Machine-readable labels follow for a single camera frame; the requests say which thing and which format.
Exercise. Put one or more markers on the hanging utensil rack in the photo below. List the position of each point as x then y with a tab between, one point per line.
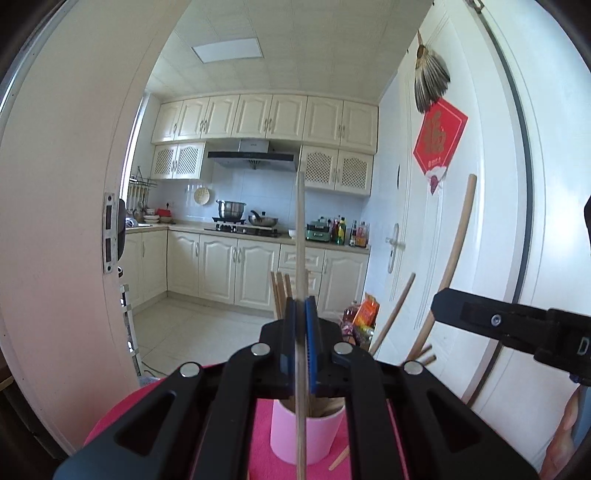
141	194

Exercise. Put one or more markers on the cooking oil bottle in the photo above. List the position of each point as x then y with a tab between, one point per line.
351	316

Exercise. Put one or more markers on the steel cooking pot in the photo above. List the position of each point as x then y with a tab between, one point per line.
231	210

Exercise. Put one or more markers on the feather fan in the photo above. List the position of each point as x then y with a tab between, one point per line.
431	78

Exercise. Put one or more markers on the orange snack bag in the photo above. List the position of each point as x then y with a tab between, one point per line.
367	311

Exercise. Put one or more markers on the cream kitchen cabinets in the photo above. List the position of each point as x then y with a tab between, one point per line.
254	115
217	267

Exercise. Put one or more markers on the bunch of wooden chopsticks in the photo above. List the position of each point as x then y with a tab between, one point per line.
279	295

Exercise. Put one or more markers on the light wooden chopstick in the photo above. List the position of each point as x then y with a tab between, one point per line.
300	230

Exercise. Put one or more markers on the gas stove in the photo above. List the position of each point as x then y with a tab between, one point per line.
240	229

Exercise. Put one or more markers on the cream upper kitchen cabinets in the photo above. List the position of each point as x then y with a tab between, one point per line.
254	115

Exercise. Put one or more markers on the round-tipped brown wooden chopstick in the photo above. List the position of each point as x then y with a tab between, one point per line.
397	304

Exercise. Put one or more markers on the white closed door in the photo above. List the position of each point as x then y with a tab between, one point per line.
498	138

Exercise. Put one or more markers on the pink cup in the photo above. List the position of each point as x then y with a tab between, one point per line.
323	438

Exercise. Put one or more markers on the long tan wooden chopstick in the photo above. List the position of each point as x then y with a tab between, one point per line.
461	230

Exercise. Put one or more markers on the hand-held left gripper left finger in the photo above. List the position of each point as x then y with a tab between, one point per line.
290	332

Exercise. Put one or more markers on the white open door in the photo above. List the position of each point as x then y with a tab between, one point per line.
60	184

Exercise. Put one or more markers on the round perforated strainer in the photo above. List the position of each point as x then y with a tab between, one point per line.
202	195

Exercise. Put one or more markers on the red paper door decoration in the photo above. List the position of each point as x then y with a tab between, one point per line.
438	134

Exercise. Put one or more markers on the row of condiment bottles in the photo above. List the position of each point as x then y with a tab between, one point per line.
351	233

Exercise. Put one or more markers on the green countertop appliance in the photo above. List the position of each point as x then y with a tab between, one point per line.
318	230

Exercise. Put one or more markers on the black range hood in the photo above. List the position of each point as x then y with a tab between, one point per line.
249	157

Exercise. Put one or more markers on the red container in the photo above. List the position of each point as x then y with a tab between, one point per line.
164	214

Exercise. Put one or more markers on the cream lower kitchen cabinets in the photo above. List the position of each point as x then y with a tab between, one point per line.
217	267

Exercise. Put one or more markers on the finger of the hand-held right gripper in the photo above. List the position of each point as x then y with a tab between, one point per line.
485	318

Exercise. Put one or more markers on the square ceiling light panel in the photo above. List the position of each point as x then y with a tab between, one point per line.
226	53

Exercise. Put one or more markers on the metal door lock plate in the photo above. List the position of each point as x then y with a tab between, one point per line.
110	230

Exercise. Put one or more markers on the pink round table mat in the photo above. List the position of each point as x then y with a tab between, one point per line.
318	473

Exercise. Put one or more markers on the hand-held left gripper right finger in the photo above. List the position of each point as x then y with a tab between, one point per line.
312	332

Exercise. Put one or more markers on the person's right forearm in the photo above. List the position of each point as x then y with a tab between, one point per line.
565	434

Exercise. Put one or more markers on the dark wok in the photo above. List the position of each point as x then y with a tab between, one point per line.
264	220

